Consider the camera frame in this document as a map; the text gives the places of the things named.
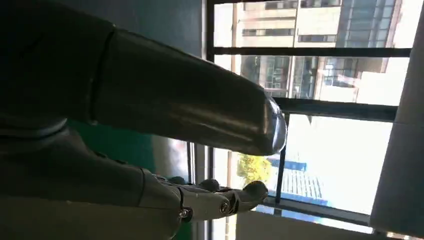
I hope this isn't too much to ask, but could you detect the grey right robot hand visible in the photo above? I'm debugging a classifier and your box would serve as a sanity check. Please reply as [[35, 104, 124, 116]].
[[0, 0, 288, 240]]

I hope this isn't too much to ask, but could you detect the yellow tree outside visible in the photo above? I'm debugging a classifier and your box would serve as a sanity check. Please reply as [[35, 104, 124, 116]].
[[236, 153, 273, 186]]

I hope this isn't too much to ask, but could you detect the beige building outside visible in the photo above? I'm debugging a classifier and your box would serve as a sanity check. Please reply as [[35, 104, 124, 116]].
[[228, 0, 408, 107]]

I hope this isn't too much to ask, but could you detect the dark window frame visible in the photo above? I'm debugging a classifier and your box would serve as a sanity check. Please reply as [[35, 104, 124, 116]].
[[186, 0, 413, 240]]

